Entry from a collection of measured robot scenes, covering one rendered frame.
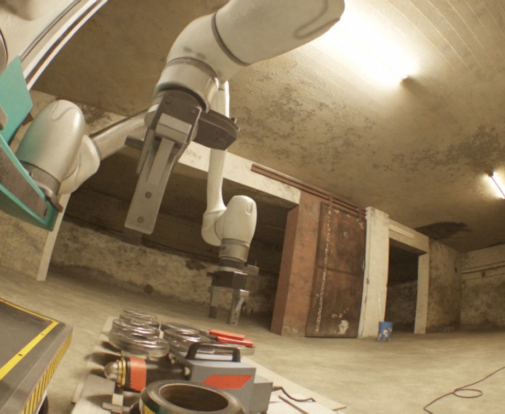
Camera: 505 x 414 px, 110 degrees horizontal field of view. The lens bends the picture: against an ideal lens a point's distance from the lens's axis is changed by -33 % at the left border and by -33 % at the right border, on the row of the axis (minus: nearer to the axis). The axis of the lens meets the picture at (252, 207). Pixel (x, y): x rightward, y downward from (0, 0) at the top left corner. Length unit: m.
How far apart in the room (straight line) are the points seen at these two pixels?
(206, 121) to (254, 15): 0.15
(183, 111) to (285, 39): 0.16
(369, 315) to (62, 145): 5.76
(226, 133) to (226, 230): 0.48
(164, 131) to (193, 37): 0.20
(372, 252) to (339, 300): 1.38
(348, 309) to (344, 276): 0.69
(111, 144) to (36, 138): 0.33
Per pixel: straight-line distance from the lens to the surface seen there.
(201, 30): 0.40
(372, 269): 5.97
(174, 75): 0.37
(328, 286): 5.16
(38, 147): 0.69
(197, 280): 9.52
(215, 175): 0.94
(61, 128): 0.72
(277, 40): 0.35
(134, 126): 0.97
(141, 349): 1.08
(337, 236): 5.43
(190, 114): 0.30
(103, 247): 9.42
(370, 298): 5.88
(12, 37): 0.35
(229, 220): 0.80
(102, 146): 0.93
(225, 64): 0.39
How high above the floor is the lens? 0.51
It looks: 20 degrees up
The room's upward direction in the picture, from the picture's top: 10 degrees clockwise
